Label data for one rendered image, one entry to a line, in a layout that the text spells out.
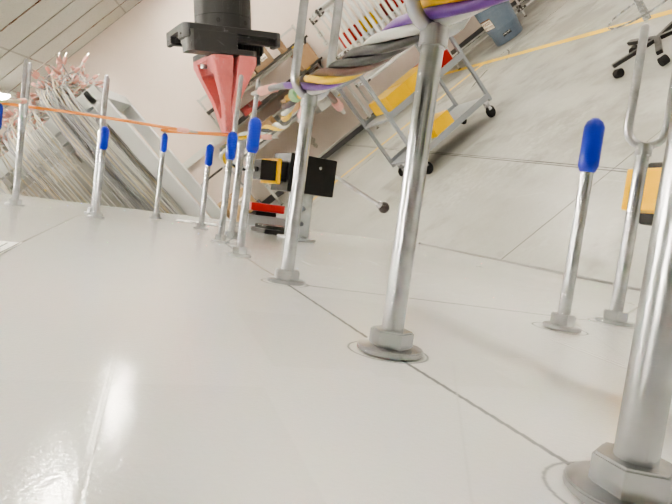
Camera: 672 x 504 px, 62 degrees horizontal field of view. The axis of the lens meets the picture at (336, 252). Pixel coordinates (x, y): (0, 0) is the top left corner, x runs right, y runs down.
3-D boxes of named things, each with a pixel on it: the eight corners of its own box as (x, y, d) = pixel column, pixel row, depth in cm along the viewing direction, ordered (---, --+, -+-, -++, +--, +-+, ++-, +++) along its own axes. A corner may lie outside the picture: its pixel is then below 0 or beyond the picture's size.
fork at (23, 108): (7, 203, 56) (20, 60, 55) (27, 205, 57) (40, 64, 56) (1, 204, 54) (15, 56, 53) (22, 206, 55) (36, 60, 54)
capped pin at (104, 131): (93, 216, 54) (102, 126, 53) (107, 218, 54) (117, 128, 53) (84, 216, 52) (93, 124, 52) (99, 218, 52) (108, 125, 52)
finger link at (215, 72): (281, 132, 59) (280, 38, 57) (216, 130, 55) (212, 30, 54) (255, 134, 64) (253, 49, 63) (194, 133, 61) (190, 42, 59)
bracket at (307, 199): (315, 242, 60) (321, 196, 60) (295, 240, 59) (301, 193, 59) (295, 237, 64) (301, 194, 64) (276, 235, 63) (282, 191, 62)
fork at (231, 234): (237, 237, 51) (256, 80, 50) (244, 240, 50) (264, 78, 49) (216, 236, 50) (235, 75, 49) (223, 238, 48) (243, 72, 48)
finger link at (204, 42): (260, 131, 58) (258, 36, 56) (191, 130, 54) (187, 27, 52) (235, 134, 63) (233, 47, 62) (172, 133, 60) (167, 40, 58)
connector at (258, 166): (298, 183, 59) (300, 164, 59) (257, 178, 56) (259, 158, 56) (284, 182, 62) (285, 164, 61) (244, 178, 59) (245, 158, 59)
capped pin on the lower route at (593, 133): (577, 334, 22) (614, 114, 21) (538, 326, 23) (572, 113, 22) (583, 330, 23) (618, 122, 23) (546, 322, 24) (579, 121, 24)
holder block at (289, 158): (332, 197, 61) (337, 161, 61) (286, 191, 58) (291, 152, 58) (314, 196, 64) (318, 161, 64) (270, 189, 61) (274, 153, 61)
